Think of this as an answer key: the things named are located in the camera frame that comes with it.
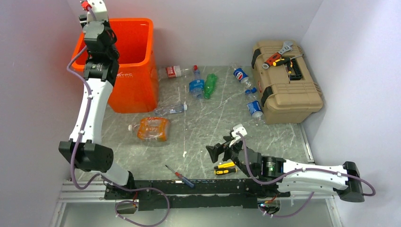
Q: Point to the blue label crushed bottle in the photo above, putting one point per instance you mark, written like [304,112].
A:
[196,86]

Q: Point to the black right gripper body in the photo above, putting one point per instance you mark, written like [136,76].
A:
[232,152]

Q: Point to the crushed orange label bottle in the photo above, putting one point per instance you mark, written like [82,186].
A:
[151,129]

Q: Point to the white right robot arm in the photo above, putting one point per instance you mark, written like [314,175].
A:
[287,175]

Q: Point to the tan plastic toolbox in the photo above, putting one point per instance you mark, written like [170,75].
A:
[287,93]

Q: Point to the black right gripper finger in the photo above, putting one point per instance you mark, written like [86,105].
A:
[215,150]
[228,138]

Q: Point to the green plastic bottle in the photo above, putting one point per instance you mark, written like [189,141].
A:
[210,85]

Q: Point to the black yellow screwdriver on table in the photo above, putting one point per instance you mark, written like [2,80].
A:
[225,171]

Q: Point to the pepsi label bottle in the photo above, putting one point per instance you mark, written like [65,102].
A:
[240,75]

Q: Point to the red label clear bottle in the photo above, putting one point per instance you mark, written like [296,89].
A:
[176,71]

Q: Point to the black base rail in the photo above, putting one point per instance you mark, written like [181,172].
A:
[209,193]

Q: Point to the red blue screwdriver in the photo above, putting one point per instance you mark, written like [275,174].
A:
[185,180]

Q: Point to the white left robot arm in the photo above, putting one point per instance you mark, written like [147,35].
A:
[84,149]

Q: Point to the clear bottle white cap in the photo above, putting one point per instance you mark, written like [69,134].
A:
[171,109]

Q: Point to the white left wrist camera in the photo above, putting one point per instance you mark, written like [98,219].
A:
[96,10]

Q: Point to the orange plastic bin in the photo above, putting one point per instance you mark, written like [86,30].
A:
[120,50]

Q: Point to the yellow black screwdriver on toolbox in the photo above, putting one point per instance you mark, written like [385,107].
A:
[286,60]

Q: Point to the silver adjustable wrench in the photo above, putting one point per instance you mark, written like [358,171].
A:
[287,47]

